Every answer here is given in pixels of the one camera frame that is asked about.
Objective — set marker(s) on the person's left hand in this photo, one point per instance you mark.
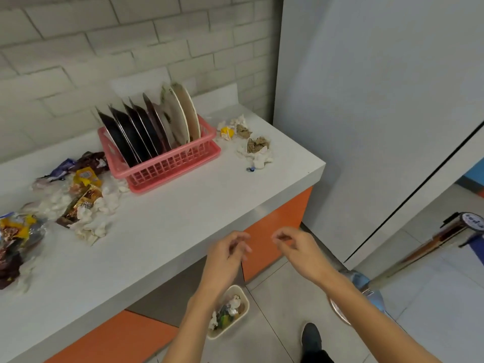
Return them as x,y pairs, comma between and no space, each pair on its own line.
221,266

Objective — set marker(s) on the person's right hand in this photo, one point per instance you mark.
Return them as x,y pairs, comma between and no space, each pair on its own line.
308,257

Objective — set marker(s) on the person's left fingers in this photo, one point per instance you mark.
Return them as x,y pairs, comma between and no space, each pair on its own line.
234,241

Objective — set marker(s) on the person's right fingers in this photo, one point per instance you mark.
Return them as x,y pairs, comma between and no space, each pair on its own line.
287,235

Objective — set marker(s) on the person's right forearm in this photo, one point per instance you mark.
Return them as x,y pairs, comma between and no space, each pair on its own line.
374,325

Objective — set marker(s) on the person's left forearm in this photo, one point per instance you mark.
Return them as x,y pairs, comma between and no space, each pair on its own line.
193,325

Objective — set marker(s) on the narrow orange cabinet door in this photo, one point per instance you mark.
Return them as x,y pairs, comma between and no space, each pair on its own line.
273,230

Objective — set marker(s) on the beige trash bin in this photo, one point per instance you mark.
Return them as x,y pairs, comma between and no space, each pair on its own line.
244,298

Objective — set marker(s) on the trash in bin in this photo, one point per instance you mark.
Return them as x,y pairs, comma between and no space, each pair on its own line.
227,313

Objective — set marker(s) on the blue plastic bag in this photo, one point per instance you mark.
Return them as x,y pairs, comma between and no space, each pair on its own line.
359,280

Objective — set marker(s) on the large soiled crumpled tissue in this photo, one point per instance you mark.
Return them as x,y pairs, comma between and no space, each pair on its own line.
257,147

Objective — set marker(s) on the pink plastic dish rack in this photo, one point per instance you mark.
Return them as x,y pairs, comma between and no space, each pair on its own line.
170,170

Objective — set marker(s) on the person's black shoe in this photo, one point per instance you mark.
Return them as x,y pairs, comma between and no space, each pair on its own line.
312,338

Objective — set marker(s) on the yellow crumpled wrapper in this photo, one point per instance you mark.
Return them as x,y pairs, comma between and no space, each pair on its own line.
227,133

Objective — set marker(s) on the small soiled crumpled tissue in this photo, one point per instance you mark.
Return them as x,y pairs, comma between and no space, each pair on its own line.
241,127

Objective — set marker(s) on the person's black trouser leg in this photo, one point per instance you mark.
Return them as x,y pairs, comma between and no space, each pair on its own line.
317,358

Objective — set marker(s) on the clean white plate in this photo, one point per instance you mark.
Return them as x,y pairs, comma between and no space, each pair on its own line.
191,113

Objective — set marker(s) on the dirty white plate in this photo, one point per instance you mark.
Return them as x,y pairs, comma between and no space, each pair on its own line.
176,117

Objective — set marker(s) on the pile of white crumpled tissues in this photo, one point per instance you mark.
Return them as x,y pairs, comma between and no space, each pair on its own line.
92,227

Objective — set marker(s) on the black plate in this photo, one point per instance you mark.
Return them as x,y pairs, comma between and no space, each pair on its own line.
141,128
157,117
119,143
131,134
148,122

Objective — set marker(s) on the wide orange cabinet door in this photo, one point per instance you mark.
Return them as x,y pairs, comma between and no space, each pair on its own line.
113,336

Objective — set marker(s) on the tall white cabinet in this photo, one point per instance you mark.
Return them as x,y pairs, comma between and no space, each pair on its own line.
378,109

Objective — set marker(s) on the brown gold snack wrapper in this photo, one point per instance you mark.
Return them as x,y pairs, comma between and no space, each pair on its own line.
81,204

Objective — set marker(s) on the yellow sauce packet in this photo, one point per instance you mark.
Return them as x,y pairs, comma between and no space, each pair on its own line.
87,177

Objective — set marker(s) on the dark brown snack wrapper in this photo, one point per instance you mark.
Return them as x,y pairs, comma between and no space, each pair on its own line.
92,159

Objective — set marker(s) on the purple snack wrapper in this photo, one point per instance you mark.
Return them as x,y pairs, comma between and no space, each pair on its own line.
63,168

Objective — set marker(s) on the clear bag of wrappers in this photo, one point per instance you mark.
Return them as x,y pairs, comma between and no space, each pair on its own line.
17,241

